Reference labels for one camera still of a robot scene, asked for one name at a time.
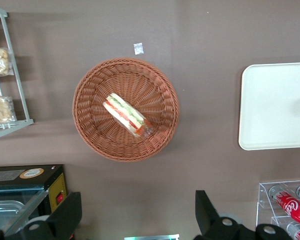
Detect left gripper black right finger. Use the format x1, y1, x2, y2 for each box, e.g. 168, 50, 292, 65
193, 190, 287, 240

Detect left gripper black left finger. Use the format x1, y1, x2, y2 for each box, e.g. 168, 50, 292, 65
0, 191, 83, 240

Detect triangle sandwich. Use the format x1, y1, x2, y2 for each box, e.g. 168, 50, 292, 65
102, 92, 155, 138

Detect steel warmer tray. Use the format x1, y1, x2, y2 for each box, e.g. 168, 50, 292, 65
0, 199, 26, 226

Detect brown round wicker basket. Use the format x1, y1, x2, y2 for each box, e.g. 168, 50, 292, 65
72, 57, 180, 163

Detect cream plastic tray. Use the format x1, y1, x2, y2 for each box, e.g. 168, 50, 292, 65
238, 61, 300, 151

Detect clear acrylic bottle rack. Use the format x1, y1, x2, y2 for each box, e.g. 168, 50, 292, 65
255, 179, 300, 240

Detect black glass food warmer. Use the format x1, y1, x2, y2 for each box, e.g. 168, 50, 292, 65
0, 163, 69, 233

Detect brown table cover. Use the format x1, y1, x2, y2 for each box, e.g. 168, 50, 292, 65
0, 0, 300, 240

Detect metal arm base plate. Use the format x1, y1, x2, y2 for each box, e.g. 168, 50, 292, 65
124, 234, 180, 240

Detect grey wire rack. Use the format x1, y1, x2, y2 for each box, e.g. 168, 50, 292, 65
0, 3, 35, 142

